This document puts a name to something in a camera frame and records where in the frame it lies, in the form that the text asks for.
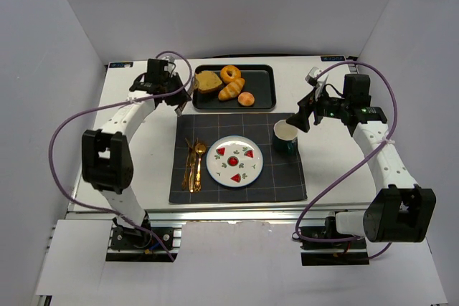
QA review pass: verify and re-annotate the brown bread slice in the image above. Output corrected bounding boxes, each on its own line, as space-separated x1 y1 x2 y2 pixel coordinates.
195 71 223 94

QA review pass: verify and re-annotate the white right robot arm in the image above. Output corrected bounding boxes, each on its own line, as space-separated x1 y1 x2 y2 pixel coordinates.
287 68 436 242

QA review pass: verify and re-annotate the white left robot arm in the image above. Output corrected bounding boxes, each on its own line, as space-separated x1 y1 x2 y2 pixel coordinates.
82 56 194 229

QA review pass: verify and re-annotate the striped croissant bread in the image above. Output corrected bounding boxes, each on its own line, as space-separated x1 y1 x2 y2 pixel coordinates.
218 78 245 101

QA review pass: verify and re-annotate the small round bread bun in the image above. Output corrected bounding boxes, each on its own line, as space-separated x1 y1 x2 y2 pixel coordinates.
237 92 255 107

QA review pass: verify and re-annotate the white and green mug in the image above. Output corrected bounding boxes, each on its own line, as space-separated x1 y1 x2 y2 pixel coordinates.
273 120 298 155

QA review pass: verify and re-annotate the gold knife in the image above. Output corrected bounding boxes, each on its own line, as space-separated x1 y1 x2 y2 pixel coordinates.
189 139 200 193

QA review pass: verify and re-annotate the gold spoon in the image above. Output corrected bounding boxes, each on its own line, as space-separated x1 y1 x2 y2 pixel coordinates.
194 142 207 192

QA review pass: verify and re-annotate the orange bagel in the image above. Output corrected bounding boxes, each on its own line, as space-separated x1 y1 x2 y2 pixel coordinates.
220 65 242 85

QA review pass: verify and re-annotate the black baking tray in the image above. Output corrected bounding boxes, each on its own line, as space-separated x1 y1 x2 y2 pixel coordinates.
192 64 277 113

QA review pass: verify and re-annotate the dark grey checked placemat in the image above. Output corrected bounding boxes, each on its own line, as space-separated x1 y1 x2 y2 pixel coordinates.
169 113 307 204

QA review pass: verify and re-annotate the gold fork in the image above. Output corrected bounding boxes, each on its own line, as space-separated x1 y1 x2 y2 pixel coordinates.
181 138 193 191

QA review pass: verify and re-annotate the white watermelon pattern plate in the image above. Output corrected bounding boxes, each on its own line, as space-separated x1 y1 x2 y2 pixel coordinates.
206 135 264 188

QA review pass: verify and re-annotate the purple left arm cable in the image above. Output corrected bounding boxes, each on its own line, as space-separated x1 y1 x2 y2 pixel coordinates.
47 50 194 262

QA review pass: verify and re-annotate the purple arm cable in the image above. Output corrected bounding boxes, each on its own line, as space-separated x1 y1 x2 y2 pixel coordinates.
47 50 194 262
290 60 399 262

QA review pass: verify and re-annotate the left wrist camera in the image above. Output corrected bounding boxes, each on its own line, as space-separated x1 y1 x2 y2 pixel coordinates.
160 55 176 74

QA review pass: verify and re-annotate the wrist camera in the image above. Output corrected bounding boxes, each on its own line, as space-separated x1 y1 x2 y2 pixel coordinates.
160 55 176 74
305 67 328 101

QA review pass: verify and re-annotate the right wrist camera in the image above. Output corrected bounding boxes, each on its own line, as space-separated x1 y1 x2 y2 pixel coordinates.
305 67 328 101

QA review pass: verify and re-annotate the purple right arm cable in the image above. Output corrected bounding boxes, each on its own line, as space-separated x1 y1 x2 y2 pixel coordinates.
290 60 399 262

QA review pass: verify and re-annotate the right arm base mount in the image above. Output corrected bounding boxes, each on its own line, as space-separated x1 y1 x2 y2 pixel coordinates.
298 213 369 267

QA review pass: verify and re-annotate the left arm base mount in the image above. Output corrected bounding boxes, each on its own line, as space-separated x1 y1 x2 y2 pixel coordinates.
105 218 181 263

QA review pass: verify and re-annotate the aluminium table edge rail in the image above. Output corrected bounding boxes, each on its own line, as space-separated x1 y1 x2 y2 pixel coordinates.
65 202 369 221

